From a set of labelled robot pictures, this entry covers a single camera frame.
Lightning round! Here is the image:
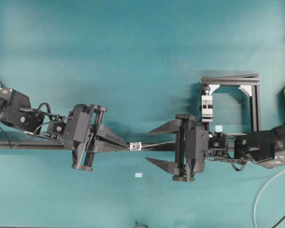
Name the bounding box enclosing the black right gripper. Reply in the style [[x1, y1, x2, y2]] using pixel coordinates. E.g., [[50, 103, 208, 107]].
[[145, 114, 198, 182]]

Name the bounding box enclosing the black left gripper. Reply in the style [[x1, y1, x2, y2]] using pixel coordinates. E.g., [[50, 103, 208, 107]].
[[72, 104, 128, 171]]

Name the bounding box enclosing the small silver metal fitting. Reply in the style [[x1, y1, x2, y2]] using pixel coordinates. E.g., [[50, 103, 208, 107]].
[[129, 142, 142, 151]]

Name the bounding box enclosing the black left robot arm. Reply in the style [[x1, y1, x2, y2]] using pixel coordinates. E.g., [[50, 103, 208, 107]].
[[0, 88, 128, 171]]

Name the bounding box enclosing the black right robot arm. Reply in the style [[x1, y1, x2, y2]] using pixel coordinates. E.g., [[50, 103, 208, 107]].
[[146, 114, 285, 182]]

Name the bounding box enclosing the small white label on table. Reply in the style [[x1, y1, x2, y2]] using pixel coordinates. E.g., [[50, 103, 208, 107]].
[[134, 172, 143, 178]]

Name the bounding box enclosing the dark clip at bottom edge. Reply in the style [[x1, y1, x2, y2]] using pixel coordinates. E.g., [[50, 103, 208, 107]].
[[134, 221, 148, 228]]

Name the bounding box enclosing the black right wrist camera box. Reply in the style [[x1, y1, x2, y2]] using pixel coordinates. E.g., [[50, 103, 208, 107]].
[[185, 129, 209, 174]]

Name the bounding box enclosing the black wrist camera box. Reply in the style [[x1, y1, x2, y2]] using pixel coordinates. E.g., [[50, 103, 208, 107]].
[[62, 104, 92, 150], [185, 129, 209, 174]]

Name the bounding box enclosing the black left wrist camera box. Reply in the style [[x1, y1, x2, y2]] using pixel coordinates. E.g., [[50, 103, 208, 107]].
[[62, 104, 92, 150]]

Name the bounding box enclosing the white clamp fixture on frame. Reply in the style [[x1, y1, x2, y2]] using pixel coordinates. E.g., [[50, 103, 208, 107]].
[[201, 95, 213, 123]]

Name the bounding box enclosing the black aluminium frame stand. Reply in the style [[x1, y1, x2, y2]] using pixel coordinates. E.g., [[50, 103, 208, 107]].
[[200, 73, 261, 132]]

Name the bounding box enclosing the long black aluminium rail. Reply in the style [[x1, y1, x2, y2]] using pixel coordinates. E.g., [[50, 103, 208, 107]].
[[0, 140, 175, 151]]

